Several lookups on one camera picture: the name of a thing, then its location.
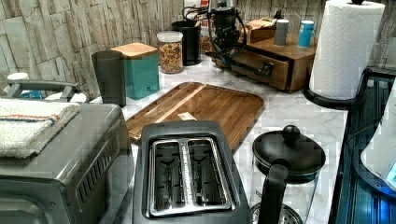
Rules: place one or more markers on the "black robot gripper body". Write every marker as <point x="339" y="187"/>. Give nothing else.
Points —
<point x="225" y="35"/>

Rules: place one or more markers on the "wooden drawer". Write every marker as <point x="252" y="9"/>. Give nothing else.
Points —
<point x="264" y="69"/>

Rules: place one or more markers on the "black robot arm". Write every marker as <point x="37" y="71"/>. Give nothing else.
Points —
<point x="215" y="4"/>

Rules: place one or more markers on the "wooden tea bag tray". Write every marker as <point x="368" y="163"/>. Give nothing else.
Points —
<point x="258" y="30"/>

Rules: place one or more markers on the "black utensil crock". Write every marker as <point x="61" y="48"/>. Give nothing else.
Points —
<point x="191" y="41"/>

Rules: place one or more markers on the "grey cylindrical canister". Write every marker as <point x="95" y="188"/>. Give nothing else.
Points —
<point x="282" y="27"/>

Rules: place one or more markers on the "clear jar with nuts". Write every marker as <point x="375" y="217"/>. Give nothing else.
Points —
<point x="170" y="50"/>

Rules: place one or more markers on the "wooden cutting board tray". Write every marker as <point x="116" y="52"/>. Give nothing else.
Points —
<point x="236" y="112"/>

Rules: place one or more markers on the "wooden organizer cabinet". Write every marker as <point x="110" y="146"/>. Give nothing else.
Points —
<point x="300" y="59"/>

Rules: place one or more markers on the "blue cylindrical canister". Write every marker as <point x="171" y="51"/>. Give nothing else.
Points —
<point x="305" y="34"/>

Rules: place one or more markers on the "teal canister wooden lid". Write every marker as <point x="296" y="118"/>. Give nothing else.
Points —
<point x="140" y="63"/>

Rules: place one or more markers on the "paper towel roll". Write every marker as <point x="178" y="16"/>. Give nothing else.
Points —
<point x="345" y="41"/>

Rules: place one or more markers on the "dark grey cup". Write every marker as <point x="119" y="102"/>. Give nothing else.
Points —
<point x="108" y="68"/>

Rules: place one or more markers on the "black paper towel holder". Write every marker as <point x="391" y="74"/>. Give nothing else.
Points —
<point x="342" y="100"/>

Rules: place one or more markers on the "glass french press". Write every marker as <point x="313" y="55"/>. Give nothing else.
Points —
<point x="284" y="157"/>

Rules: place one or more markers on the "black silver toaster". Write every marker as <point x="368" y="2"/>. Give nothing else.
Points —
<point x="185" y="174"/>

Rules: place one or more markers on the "silver toaster oven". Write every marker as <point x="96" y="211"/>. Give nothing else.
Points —
<point x="82" y="174"/>

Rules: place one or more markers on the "folded white towel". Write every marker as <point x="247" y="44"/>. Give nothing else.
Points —
<point x="27" y="126"/>

